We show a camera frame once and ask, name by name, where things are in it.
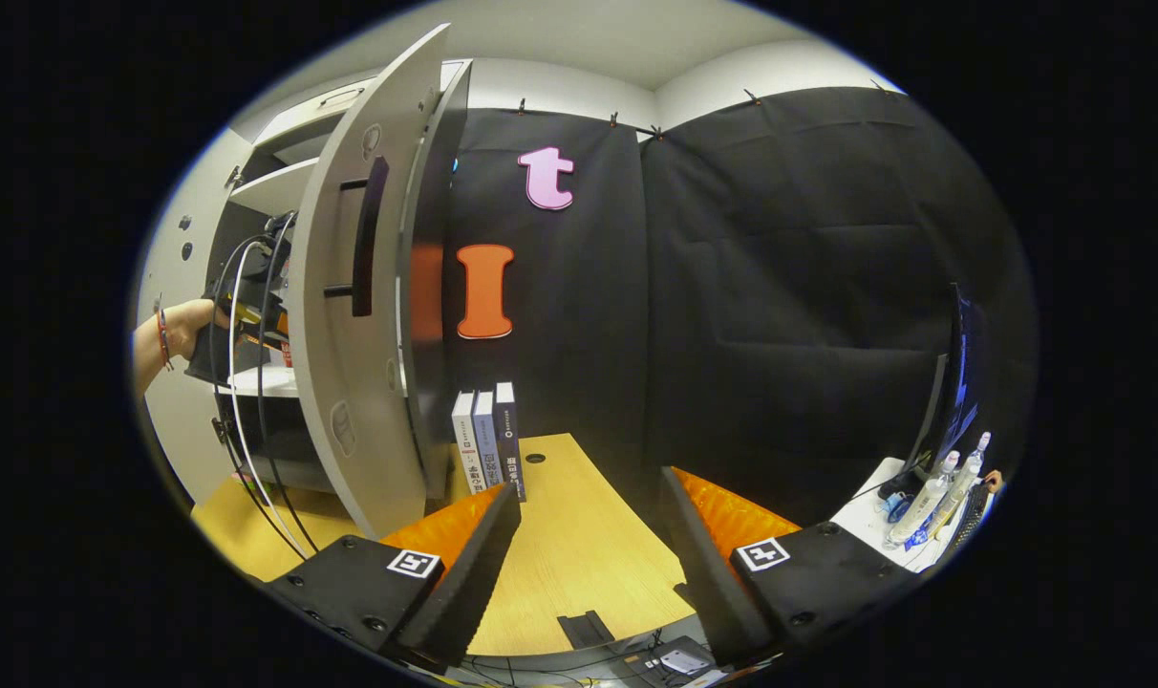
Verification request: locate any white cabinet door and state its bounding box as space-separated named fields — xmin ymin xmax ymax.
xmin=286 ymin=24 xmax=452 ymax=542
xmin=138 ymin=129 xmax=255 ymax=504

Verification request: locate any white cabinet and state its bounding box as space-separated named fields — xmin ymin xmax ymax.
xmin=197 ymin=59 xmax=473 ymax=504

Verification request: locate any white book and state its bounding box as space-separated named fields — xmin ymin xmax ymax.
xmin=451 ymin=390 xmax=490 ymax=496

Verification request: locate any clear plastic bottle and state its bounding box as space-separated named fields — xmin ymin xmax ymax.
xmin=887 ymin=449 xmax=962 ymax=548
xmin=928 ymin=430 xmax=993 ymax=536

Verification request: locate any curved computer monitor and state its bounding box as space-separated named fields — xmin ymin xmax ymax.
xmin=909 ymin=282 xmax=987 ymax=498

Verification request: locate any black door handle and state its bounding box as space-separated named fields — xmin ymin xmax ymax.
xmin=323 ymin=156 xmax=391 ymax=318

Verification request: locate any white side table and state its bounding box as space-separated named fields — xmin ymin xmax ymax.
xmin=832 ymin=457 xmax=997 ymax=574

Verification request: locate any black desk clamp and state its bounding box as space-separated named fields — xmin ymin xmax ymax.
xmin=557 ymin=610 xmax=616 ymax=652

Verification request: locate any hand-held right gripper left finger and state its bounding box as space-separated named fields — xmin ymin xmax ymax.
xmin=264 ymin=483 xmax=525 ymax=672

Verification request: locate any white cable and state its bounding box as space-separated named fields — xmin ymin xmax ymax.
xmin=227 ymin=239 xmax=311 ymax=562

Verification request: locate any grey blue book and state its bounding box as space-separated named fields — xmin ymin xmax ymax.
xmin=472 ymin=390 xmax=504 ymax=491

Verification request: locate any black box with white label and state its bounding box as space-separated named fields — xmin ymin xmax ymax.
xmin=627 ymin=638 xmax=723 ymax=687

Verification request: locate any black backdrop cloth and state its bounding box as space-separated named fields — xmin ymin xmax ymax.
xmin=443 ymin=86 xmax=1039 ymax=536

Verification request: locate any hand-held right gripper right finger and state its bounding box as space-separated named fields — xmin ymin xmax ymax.
xmin=657 ymin=465 xmax=924 ymax=672

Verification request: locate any black cable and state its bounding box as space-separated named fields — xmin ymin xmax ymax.
xmin=206 ymin=234 xmax=298 ymax=560
xmin=256 ymin=212 xmax=322 ymax=555

